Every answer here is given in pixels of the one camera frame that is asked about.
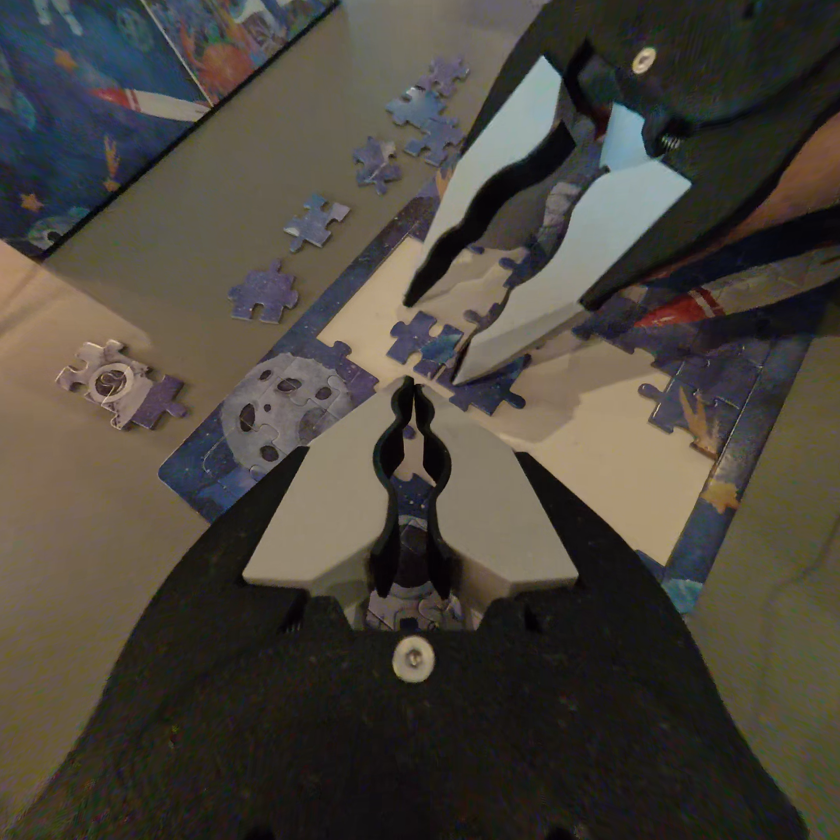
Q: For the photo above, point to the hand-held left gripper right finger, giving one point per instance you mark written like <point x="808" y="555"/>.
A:
<point x="505" y="525"/>

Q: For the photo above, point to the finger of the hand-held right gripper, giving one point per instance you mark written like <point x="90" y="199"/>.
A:
<point x="485" y="164"/>
<point x="590" y="249"/>

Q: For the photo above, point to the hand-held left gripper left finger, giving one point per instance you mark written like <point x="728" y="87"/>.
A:
<point x="315" y="525"/>

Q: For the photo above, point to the space jigsaw puzzle board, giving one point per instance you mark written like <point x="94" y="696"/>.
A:
<point x="289" y="400"/>

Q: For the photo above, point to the joined planet puzzle pieces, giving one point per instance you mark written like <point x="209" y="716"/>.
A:
<point x="492" y="394"/>

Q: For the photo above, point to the blue teal puzzle piece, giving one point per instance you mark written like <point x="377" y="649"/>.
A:
<point x="413" y="334"/>

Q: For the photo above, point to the person's right hand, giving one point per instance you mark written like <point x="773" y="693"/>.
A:
<point x="787" y="190"/>

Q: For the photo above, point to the row of puzzle pieces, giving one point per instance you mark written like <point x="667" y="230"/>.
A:
<point x="262" y="295"/>

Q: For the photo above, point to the illustrated animal puzzle box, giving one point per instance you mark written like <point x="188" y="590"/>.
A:
<point x="65" y="131"/>

